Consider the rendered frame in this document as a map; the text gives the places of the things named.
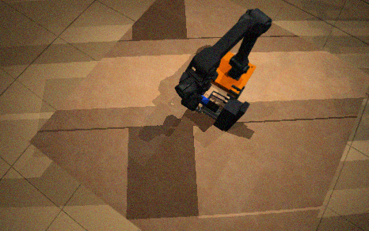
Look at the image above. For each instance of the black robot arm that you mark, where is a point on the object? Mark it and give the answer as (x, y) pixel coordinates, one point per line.
(251, 25)

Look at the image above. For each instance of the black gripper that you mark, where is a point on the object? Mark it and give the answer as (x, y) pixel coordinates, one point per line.
(193, 101)

